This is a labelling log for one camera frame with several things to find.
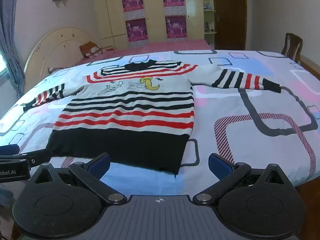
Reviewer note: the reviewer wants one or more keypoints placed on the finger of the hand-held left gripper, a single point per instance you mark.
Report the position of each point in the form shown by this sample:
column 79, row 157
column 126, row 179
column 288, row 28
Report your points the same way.
column 32, row 155
column 8, row 149

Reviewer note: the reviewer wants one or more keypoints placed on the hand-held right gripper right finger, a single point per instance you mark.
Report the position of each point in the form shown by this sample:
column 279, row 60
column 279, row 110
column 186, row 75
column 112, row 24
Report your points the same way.
column 220, row 166

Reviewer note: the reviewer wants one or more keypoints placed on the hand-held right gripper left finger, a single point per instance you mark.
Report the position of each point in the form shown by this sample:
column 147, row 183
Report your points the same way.
column 99, row 167

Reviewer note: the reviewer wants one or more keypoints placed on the striped knit sweater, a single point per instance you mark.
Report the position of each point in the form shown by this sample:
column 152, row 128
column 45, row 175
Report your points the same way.
column 125, row 120

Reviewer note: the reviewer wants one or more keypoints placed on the patterned white bed sheet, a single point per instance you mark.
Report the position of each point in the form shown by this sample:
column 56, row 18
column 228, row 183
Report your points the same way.
column 250, row 115

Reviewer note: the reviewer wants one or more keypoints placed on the flat printed pillow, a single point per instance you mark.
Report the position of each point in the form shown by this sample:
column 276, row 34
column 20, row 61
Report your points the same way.
column 58, row 69

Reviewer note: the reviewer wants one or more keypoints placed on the cream arched headboard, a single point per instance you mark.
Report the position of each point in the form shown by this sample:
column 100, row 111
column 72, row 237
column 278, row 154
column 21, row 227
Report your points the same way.
column 55, row 45

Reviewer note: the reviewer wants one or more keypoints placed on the white cartoon pillow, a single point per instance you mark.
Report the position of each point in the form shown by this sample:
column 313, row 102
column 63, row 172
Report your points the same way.
column 108, row 50

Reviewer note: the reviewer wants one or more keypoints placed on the orange cartoon pillow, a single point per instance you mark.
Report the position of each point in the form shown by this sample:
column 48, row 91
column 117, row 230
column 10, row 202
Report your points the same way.
column 90, row 50

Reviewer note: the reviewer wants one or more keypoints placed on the blue grey curtain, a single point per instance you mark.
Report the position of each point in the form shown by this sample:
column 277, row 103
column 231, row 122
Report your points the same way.
column 10, row 30

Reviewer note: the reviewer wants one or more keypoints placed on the pink bed sheet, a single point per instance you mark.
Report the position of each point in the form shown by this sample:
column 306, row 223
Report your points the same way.
column 165, row 47

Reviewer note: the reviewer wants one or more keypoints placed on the dark wooden chair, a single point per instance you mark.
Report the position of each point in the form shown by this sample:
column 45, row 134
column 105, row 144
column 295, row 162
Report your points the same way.
column 292, row 46

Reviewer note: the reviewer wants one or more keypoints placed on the small grey shelf figurine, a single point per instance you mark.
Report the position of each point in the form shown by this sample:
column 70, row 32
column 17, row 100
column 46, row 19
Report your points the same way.
column 207, row 26

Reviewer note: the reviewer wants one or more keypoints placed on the dark wooden door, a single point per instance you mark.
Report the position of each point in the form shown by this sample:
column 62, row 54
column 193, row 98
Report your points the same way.
column 231, row 15

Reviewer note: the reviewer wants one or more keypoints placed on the cream open shelf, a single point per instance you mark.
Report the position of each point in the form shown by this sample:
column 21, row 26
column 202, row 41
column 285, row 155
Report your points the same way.
column 209, row 15

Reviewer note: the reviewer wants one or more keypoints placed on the small blue shelf ornament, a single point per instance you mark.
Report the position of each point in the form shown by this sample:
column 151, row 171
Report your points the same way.
column 208, row 5

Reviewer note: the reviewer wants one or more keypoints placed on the white paper sheet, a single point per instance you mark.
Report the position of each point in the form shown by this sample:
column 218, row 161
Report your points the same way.
column 191, row 6

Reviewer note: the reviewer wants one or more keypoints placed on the cream wardrobe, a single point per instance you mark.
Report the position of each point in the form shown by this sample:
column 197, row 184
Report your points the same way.
column 155, row 12

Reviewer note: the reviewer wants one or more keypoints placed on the wooden bed frame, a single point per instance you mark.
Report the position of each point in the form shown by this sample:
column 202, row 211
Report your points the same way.
column 310, row 63

